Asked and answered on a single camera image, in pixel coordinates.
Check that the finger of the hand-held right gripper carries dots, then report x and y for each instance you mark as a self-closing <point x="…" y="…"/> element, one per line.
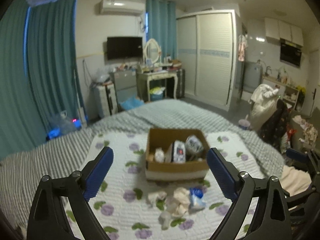
<point x="297" y="197"/>
<point x="296" y="155"/>

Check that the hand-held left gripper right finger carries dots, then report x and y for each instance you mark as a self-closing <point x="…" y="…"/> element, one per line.
<point x="221" y="175"/>

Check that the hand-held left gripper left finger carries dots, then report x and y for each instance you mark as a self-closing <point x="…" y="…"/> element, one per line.
<point x="98" y="172"/>

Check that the blue white tissue packet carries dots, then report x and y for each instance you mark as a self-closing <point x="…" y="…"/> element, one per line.
<point x="197" y="198"/>

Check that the grey patterned cloth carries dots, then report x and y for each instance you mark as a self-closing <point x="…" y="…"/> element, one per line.
<point x="194" y="145"/>

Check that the brown cardboard box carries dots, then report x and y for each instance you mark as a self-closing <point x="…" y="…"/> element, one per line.
<point x="175" y="171"/>

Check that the white tissue pack red mark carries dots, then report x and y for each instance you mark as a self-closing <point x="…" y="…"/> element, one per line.
<point x="179" y="152"/>

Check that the cream cloth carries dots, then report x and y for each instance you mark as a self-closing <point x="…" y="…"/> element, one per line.
<point x="180" y="201"/>

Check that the small white cloth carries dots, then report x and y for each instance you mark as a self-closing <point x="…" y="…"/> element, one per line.
<point x="159" y="155"/>

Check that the small white sock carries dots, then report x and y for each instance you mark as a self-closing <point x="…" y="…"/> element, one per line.
<point x="165" y="219"/>

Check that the white purple floral blanket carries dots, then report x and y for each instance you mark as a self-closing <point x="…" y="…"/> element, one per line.
<point x="125" y="180"/>

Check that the dark floral garment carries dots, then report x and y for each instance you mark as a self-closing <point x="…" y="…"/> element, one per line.
<point x="275" y="125"/>

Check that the wooden open shelf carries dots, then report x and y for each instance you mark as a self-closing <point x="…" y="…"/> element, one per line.
<point x="292" y="95"/>

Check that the clear water jug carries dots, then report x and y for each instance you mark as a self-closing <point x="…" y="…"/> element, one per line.
<point x="62" y="123"/>

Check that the white garment on chair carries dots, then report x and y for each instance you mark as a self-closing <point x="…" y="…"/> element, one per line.
<point x="263" y="102"/>

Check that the grey striped bed sheet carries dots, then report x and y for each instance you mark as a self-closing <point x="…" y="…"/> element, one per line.
<point x="37" y="155"/>

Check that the white suitcase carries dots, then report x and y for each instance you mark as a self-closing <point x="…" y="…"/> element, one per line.
<point x="106" y="100"/>

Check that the blue plastic bag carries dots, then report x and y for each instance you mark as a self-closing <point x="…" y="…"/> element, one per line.
<point x="131" y="103"/>

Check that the white washing machine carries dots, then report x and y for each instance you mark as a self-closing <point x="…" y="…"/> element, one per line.
<point x="253" y="76"/>

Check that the grey small fridge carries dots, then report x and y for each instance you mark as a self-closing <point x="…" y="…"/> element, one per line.
<point x="125" y="85"/>

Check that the clear plastic bag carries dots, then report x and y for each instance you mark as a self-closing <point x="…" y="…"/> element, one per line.
<point x="101" y="75"/>

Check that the black range hood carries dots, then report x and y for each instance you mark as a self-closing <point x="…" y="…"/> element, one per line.
<point x="290" y="52"/>

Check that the grey dressing table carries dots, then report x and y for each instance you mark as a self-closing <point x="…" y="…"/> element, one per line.
<point x="156" y="78"/>

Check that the white sliding door wardrobe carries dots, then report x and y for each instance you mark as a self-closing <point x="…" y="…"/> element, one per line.
<point x="212" y="55"/>

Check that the hanging pink clothes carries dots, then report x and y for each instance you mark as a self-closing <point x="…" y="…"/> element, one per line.
<point x="242" y="47"/>

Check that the wide teal curtain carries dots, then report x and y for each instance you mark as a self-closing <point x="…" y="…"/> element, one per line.
<point x="45" y="62"/>

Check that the white oval mirror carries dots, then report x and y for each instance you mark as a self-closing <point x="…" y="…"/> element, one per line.
<point x="151" y="51"/>

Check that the narrow teal curtain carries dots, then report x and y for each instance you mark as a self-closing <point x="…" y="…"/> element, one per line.
<point x="160" y="22"/>

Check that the white air conditioner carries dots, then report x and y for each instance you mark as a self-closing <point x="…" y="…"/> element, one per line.
<point x="119" y="7"/>

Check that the white wall cabinets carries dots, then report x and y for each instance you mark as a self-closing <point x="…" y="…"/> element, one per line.
<point x="283" y="31"/>

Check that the black wall television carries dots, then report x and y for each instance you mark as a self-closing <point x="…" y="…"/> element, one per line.
<point x="124" y="48"/>

